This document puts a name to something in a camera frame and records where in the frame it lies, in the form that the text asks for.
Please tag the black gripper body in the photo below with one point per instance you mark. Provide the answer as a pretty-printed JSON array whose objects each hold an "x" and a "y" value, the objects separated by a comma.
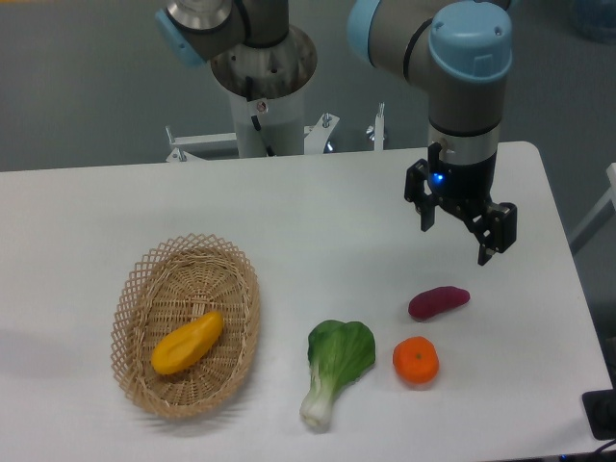
[{"x": 459, "y": 187}]

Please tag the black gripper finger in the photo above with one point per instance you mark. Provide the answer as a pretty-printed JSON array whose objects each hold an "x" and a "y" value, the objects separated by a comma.
[
  {"x": 414, "y": 192},
  {"x": 494, "y": 225}
]

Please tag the white frame at right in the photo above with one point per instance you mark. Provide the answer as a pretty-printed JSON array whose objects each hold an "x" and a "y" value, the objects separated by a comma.
[{"x": 597, "y": 217}]

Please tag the purple sweet potato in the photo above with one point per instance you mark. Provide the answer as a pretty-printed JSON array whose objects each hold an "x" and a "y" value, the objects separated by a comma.
[{"x": 437, "y": 301}]

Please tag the yellow mango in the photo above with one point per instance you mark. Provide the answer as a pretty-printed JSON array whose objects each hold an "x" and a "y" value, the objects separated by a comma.
[{"x": 187, "y": 344}]

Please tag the green bok choy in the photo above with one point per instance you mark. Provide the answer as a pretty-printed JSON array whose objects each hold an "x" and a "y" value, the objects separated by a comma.
[{"x": 339, "y": 353}]

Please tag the black device at edge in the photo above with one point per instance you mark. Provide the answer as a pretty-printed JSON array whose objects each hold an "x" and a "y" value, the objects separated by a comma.
[{"x": 599, "y": 408}]

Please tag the woven wicker basket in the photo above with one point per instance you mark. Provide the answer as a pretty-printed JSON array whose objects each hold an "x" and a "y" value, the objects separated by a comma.
[{"x": 179, "y": 281}]

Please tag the orange tangerine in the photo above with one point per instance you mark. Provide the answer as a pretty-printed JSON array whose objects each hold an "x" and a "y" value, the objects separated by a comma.
[{"x": 416, "y": 361}]

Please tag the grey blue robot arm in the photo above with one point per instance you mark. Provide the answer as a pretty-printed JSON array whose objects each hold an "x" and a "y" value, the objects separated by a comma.
[{"x": 458, "y": 52}]

